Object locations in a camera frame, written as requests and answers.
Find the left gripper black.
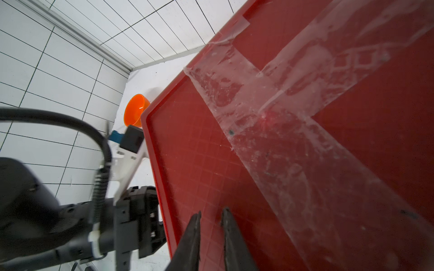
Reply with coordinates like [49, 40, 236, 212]
[98, 186, 166, 271]

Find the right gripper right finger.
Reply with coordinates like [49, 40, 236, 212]
[221, 207, 258, 271]

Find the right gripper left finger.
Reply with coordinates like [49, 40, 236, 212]
[166, 211, 201, 271]

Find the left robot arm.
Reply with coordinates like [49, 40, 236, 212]
[1, 158, 166, 271]

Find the red drawer cabinet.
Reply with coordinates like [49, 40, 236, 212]
[141, 1, 434, 271]

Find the orange bowl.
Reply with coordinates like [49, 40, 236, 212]
[124, 94, 150, 128]

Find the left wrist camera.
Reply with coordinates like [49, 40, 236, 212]
[108, 125, 149, 206]

